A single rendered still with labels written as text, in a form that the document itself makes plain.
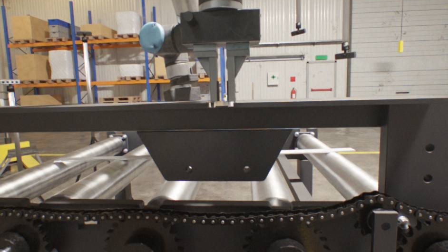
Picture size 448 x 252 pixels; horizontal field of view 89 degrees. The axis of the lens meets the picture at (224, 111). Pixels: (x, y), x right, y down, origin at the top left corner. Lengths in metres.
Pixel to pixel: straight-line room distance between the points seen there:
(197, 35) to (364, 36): 10.43
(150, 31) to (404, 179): 0.74
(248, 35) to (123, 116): 0.34
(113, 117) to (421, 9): 11.79
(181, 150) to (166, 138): 0.04
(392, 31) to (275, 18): 4.48
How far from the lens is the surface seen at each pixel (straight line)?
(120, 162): 1.02
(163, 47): 0.76
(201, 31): 0.40
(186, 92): 0.86
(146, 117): 0.55
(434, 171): 0.64
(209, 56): 0.40
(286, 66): 9.71
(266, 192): 0.67
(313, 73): 9.89
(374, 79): 10.79
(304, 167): 1.52
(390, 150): 0.58
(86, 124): 0.62
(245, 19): 0.39
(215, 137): 0.51
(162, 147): 0.54
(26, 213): 0.67
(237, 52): 0.39
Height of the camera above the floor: 1.19
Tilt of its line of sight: 6 degrees down
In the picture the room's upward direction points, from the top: 2 degrees counter-clockwise
